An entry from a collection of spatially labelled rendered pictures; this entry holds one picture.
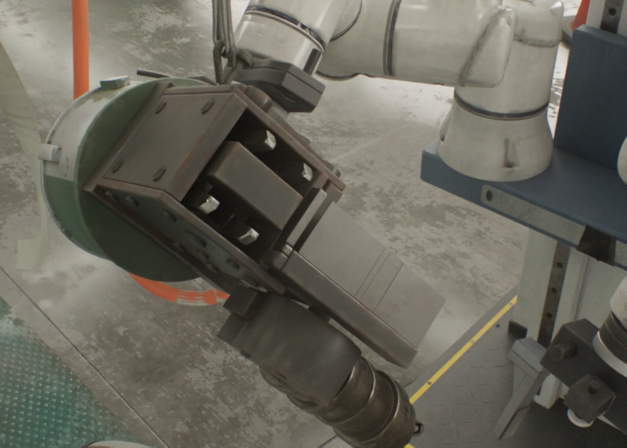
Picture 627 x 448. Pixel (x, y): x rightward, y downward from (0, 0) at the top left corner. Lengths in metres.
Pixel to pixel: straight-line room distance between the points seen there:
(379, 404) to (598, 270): 1.13
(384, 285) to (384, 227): 2.37
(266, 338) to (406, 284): 0.09
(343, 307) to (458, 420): 1.39
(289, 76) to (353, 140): 2.58
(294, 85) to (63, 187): 0.23
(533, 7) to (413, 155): 1.97
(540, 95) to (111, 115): 0.91
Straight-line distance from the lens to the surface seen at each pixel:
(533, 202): 1.43
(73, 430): 2.37
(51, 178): 0.70
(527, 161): 1.46
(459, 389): 1.97
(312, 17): 0.86
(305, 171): 0.52
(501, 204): 1.47
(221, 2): 0.54
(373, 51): 0.97
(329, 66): 1.00
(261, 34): 0.85
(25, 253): 1.31
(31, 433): 2.39
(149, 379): 2.45
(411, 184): 3.13
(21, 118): 1.06
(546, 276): 1.77
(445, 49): 0.95
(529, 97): 1.41
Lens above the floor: 1.75
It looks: 36 degrees down
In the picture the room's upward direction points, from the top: straight up
